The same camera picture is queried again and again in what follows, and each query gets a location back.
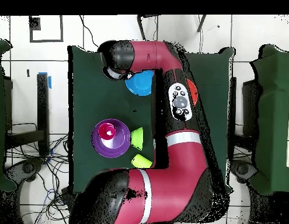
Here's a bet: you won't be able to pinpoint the small ribbed green bowl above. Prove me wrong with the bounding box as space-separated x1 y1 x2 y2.
130 127 144 151

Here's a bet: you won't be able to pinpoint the purple plastic bowl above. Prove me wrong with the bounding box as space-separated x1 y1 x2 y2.
91 118 131 159

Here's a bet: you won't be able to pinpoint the green plastic cup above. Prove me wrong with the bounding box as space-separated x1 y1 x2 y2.
131 153 154 169

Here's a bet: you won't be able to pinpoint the red plastic cup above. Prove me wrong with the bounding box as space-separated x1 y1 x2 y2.
98 122 117 141

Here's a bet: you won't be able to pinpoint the large light blue bowl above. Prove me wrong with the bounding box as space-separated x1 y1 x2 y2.
124 69 156 97

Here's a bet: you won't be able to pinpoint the dark green table cloth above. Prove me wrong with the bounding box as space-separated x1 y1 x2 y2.
67 45 236 195

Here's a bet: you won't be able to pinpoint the orange plastic bowl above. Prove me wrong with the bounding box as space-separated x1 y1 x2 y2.
186 78 199 107

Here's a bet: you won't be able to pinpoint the black metal chair legs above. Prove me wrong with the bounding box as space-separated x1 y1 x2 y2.
136 14 207 41

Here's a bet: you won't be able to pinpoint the black stand post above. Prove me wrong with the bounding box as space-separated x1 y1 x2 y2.
36 73 50 156

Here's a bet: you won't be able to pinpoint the black floor cable with plug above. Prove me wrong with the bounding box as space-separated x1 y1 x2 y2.
79 15 99 48

